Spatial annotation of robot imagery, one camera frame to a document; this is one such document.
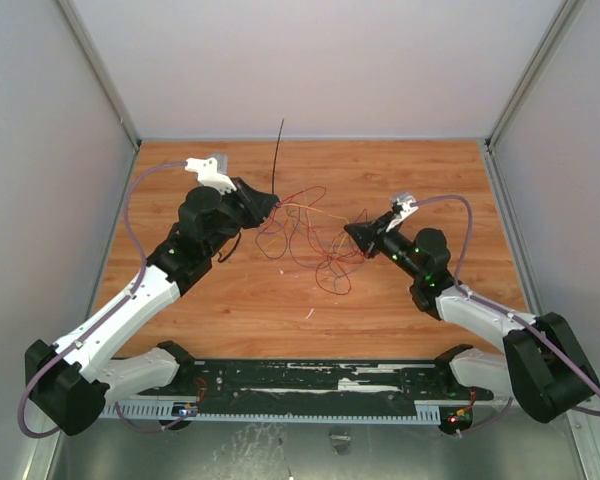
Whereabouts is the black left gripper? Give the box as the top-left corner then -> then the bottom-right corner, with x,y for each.
205,176 -> 278,255

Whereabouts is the yellow wire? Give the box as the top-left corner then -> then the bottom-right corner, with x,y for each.
274,202 -> 366,261

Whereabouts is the purple wire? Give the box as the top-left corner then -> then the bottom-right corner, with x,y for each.
254,199 -> 371,296

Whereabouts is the black zip tie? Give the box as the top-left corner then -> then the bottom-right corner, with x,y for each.
270,117 -> 285,195

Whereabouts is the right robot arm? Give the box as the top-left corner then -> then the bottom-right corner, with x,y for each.
345,214 -> 600,423

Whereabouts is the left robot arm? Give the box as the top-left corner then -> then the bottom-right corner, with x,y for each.
23,178 -> 279,436

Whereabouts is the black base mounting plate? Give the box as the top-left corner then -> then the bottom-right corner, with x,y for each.
140,359 -> 494,407

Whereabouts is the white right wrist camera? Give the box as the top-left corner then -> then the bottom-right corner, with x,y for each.
385,191 -> 418,232

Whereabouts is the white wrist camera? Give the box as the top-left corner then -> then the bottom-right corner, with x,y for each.
185,153 -> 237,195
385,191 -> 418,232

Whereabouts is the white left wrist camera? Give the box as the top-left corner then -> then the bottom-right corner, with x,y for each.
185,153 -> 237,195

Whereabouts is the grey slotted cable duct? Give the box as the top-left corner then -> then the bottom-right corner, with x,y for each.
100,397 -> 441,425

